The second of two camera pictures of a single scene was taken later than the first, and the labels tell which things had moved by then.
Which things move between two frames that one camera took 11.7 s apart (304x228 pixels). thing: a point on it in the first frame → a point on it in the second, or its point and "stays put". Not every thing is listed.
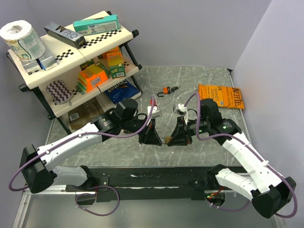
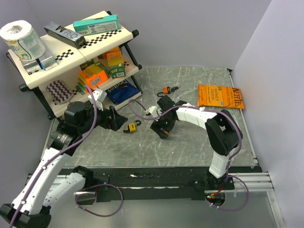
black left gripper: [150, 135] → [115, 121]
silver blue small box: [47, 62] stays put
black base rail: [152, 182] stays put
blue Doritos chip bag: [122, 91] stays put
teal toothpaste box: [95, 25] stays put
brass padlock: [167, 139] → [165, 131]
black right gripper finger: [179, 136] → [162, 134]
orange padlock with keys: [167, 90] stays put
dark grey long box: [65, 35] stays put
